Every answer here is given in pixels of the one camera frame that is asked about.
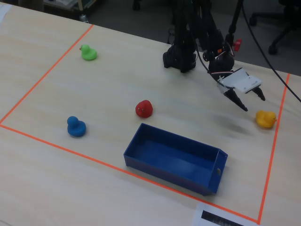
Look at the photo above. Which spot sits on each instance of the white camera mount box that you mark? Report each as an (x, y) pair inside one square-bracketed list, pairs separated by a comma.
[(242, 81)]

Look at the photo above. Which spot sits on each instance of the blue rubber duck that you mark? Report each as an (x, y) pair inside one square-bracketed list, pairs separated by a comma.
[(76, 128)]

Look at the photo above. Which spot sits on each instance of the red clamp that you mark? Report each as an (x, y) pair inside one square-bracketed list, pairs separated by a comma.
[(238, 44)]

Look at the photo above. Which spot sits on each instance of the red rubber duck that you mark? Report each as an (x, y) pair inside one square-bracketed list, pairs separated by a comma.
[(144, 108)]

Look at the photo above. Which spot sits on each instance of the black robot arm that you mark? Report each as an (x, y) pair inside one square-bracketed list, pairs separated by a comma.
[(182, 47)]

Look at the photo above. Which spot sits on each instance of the blue plastic box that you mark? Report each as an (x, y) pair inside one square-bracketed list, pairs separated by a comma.
[(174, 157)]

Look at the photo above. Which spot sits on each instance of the green rubber duck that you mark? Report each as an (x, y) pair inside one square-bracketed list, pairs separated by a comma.
[(89, 53)]

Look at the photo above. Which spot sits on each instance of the black office chair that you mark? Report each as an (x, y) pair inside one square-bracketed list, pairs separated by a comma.
[(279, 28)]

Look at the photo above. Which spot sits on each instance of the white paper with black bar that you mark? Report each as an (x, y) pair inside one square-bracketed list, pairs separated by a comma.
[(211, 215)]

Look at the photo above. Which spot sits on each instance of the plain white paper sheet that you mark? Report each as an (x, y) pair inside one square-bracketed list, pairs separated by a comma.
[(3, 11)]

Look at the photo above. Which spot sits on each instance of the yellow rubber duck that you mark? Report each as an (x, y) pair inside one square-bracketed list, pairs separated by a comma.
[(265, 119)]

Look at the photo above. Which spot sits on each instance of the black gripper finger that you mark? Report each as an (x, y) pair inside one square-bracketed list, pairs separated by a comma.
[(235, 99), (259, 93)]

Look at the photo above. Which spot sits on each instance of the orange tape strip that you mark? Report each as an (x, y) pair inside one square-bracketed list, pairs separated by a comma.
[(274, 141), (70, 151), (49, 70)]

